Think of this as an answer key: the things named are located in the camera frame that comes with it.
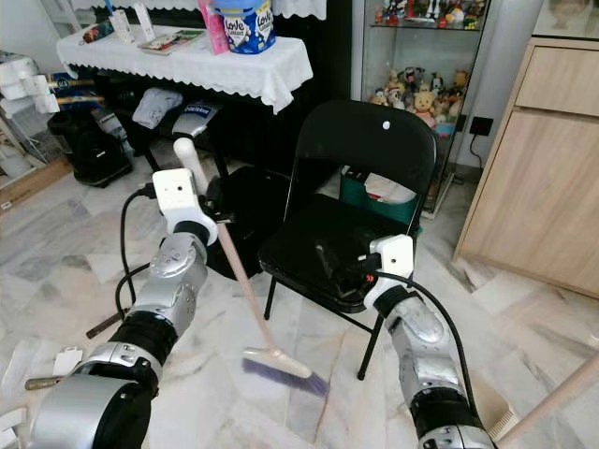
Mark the beige broom purple bristles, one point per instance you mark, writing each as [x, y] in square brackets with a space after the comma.
[248, 309]

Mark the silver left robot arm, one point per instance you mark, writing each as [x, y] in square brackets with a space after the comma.
[159, 309]

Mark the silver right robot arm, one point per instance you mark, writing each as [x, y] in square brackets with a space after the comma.
[430, 365]

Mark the teal storage bin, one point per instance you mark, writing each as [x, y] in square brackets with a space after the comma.
[384, 196]

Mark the silver BitRobot bag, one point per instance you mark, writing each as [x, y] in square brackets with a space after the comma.
[197, 120]

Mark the black piano bench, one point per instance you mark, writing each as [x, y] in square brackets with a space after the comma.
[145, 154]

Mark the black folding chair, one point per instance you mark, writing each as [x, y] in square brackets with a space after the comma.
[356, 178]

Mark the grey folded shirt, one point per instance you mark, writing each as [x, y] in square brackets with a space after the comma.
[157, 108]

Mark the green magazine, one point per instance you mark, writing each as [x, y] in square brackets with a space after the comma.
[168, 42]

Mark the long dark brown bar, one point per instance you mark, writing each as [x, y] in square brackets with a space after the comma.
[105, 325]

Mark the pink book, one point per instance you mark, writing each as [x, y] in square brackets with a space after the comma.
[213, 28]

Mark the blue Love Letters tub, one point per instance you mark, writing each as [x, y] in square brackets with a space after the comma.
[245, 28]

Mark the black piano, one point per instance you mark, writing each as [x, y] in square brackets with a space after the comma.
[323, 56]

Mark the blue box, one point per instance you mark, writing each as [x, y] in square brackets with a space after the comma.
[73, 92]

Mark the long cardboard box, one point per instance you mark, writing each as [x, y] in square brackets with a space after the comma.
[33, 187]

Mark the white card stand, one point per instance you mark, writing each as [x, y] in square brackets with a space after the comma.
[120, 26]
[144, 21]

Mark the light wood sideboard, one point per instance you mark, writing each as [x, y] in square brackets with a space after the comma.
[538, 178]

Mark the dark green packet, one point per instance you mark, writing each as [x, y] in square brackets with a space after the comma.
[95, 33]

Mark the white lace piano cover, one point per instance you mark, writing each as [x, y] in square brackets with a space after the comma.
[295, 7]

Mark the white tag card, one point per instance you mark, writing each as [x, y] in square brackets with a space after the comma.
[67, 362]

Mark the glass display cabinet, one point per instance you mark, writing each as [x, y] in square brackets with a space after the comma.
[426, 56]

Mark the white toilet paper pack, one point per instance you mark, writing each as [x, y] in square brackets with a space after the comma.
[23, 82]

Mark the white paper sheet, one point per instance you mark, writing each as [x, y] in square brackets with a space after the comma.
[21, 360]

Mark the short brown bar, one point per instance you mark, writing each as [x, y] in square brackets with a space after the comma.
[42, 383]

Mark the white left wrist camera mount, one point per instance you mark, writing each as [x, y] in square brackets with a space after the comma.
[178, 196]

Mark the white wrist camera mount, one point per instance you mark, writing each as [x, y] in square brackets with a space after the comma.
[395, 262]
[178, 196]

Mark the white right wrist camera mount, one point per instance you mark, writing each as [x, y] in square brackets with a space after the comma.
[395, 262]

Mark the black wall outlet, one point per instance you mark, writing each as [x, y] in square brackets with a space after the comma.
[482, 126]

